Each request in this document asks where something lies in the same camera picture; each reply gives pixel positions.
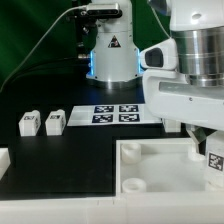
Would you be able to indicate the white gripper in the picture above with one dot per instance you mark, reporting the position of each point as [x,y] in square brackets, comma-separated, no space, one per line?
[167,95]

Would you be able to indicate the white square tabletop part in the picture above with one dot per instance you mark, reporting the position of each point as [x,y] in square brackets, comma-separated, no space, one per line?
[160,165]

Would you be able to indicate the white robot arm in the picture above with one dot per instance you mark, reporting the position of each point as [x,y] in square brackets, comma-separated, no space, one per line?
[197,27]

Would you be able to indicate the white sheet with tag markers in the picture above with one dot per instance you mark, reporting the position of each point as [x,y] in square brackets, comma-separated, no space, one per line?
[119,114]

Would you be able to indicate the white left obstacle block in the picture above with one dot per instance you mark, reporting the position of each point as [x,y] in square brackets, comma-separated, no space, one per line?
[4,161]

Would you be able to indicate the white front fence rail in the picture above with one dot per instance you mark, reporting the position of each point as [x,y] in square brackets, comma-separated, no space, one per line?
[155,208]

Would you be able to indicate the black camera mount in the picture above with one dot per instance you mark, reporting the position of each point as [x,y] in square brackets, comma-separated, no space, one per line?
[85,16]

